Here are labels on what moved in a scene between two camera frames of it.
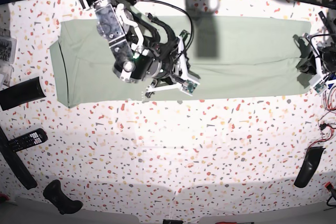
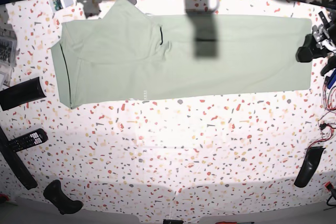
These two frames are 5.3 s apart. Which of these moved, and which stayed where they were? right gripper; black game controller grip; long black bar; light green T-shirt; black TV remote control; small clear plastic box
Moved: right gripper; light green T-shirt
Stayed: black TV remote control; black game controller grip; long black bar; small clear plastic box
